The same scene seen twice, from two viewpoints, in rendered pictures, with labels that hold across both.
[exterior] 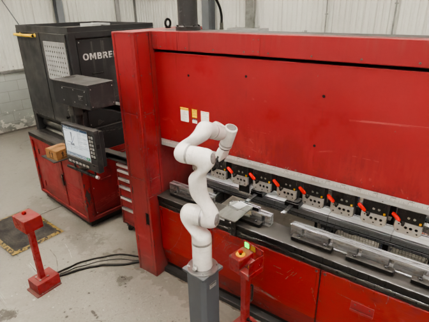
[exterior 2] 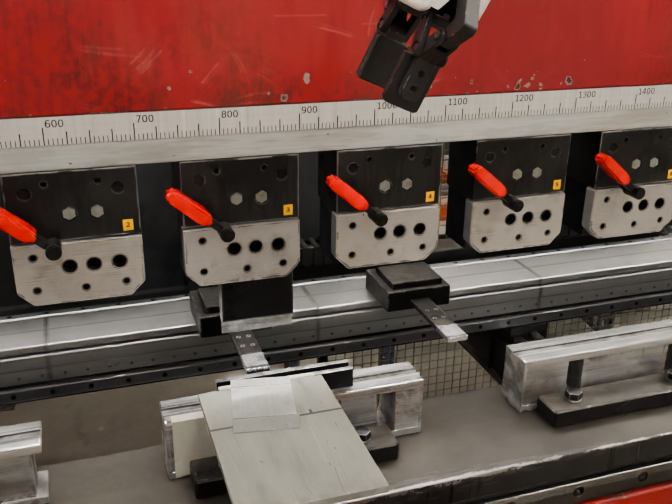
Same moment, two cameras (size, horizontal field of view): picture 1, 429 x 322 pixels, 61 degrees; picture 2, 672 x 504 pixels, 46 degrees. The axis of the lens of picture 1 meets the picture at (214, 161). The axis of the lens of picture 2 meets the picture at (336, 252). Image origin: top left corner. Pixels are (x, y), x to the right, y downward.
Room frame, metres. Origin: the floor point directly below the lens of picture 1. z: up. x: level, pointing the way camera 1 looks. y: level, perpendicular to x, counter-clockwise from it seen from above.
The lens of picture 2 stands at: (1.95, 0.52, 1.60)
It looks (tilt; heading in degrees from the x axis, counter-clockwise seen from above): 22 degrees down; 304
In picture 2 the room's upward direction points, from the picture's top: 1 degrees clockwise
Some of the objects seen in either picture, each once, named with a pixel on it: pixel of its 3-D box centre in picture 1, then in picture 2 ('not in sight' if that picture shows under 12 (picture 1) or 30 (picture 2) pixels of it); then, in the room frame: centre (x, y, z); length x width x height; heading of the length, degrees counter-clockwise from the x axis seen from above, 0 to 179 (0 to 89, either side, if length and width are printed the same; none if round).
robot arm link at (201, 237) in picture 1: (196, 223); not in sight; (1.83, 0.11, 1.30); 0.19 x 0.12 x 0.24; 64
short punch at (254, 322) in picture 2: (244, 188); (256, 298); (2.60, -0.24, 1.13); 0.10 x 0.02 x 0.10; 53
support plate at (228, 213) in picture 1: (234, 211); (285, 438); (2.48, -0.15, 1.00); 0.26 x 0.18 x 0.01; 143
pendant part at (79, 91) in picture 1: (89, 130); not in sight; (2.96, 1.06, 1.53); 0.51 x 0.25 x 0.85; 52
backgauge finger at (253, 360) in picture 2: (254, 194); (239, 325); (2.71, -0.33, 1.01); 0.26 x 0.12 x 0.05; 143
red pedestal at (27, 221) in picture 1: (35, 251); not in sight; (2.80, 1.67, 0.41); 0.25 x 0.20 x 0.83; 143
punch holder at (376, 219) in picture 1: (375, 210); not in sight; (2.01, -1.02, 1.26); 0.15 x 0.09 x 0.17; 53
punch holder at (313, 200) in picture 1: (315, 193); (620, 175); (2.25, -0.70, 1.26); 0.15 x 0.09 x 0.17; 53
